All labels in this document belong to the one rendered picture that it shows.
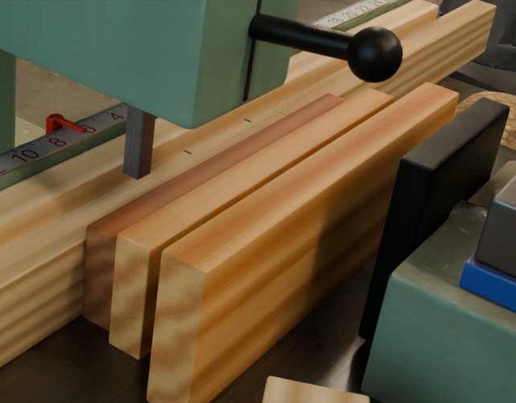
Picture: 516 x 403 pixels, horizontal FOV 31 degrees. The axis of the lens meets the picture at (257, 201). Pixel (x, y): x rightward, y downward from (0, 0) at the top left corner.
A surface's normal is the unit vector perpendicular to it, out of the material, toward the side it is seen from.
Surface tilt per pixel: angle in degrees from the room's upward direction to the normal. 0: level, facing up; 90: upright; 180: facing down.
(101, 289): 90
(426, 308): 90
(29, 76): 0
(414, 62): 90
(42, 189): 0
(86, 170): 0
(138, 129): 90
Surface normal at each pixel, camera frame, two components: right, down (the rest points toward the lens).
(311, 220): 0.83, 0.37
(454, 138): 0.14, -0.86
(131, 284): -0.54, 0.36
